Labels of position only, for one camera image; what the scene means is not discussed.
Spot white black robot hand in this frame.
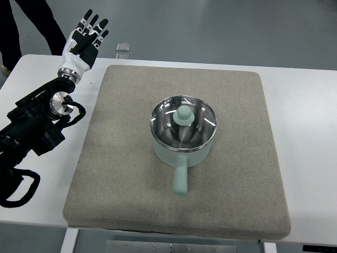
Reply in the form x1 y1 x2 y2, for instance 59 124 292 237
58 9 108 84

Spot glass lid with green knob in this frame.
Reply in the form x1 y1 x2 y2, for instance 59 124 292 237
150 95 217 152

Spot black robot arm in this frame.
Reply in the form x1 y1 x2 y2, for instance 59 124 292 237
1 77 86 169

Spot clear floor marker plate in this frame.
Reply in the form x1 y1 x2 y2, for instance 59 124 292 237
116 43 131 52

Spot person's dark trouser legs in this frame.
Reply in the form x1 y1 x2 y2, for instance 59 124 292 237
1 1 66 75

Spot mint green saucepan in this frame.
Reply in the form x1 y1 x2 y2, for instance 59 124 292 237
150 95 218 196

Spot beige fabric mat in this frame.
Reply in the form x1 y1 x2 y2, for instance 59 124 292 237
63 65 291 240

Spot black label strip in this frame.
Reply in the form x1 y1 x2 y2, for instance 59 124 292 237
302 245 337 253

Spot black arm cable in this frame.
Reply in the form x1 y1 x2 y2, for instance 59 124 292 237
0 101 87 209

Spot metal base plate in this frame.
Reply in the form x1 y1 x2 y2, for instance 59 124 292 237
105 240 237 253

